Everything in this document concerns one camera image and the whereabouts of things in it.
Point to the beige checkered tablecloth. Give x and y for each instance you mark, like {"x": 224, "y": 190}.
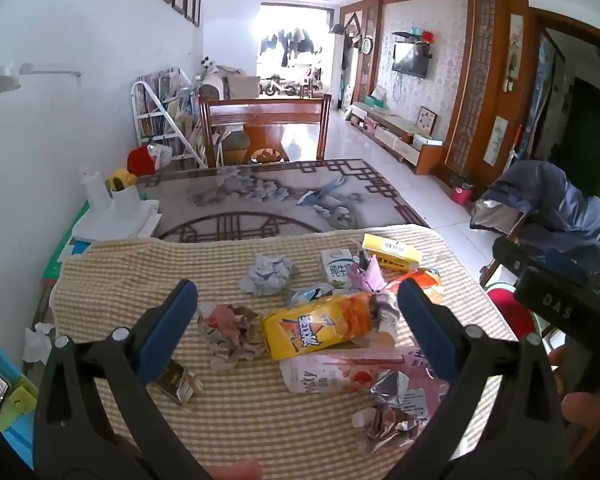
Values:
{"x": 242, "y": 413}

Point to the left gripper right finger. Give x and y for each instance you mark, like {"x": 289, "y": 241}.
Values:
{"x": 524, "y": 437}

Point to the blue white foil wrapper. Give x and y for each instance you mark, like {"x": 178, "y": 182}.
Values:
{"x": 308, "y": 294}

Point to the person's right hand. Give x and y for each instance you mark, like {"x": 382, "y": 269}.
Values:
{"x": 580, "y": 409}

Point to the blue jacket on chair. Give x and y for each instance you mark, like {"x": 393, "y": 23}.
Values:
{"x": 547, "y": 211}

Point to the white green milk carton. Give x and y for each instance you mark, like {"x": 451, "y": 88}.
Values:
{"x": 335, "y": 264}

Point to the brown wooden chair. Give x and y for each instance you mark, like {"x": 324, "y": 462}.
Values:
{"x": 263, "y": 120}

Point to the crumpled pink foil wrapper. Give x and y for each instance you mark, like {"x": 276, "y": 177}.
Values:
{"x": 387, "y": 422}

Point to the yellow toy on lamp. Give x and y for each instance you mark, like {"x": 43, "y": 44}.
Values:
{"x": 120, "y": 180}

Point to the red bag on floor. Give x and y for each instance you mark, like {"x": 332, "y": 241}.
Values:
{"x": 140, "y": 162}

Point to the person's left hand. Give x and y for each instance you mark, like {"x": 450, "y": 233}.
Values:
{"x": 242, "y": 470}

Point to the white magazine rack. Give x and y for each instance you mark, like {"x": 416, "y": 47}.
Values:
{"x": 165, "y": 111}

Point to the grey paper ball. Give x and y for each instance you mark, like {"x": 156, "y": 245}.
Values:
{"x": 268, "y": 275}

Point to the low tv cabinet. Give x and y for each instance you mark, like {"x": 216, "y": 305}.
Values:
{"x": 406, "y": 141}

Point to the orange snack bag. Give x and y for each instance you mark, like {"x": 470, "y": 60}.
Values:
{"x": 429, "y": 280}

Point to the yellow drink carton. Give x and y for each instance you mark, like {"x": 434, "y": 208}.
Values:
{"x": 316, "y": 325}

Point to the small red floor bin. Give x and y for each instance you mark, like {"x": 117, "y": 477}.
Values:
{"x": 461, "y": 194}

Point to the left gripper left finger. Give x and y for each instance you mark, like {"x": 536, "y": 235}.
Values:
{"x": 95, "y": 418}

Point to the torn brown cardboard scraps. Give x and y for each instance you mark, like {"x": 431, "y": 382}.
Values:
{"x": 232, "y": 334}

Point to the wall mounted television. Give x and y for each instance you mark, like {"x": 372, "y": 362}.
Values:
{"x": 411, "y": 59}

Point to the yellow medicine box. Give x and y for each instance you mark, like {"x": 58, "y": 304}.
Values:
{"x": 391, "y": 254}

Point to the pink white snack pouch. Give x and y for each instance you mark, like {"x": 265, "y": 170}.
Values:
{"x": 348, "y": 370}

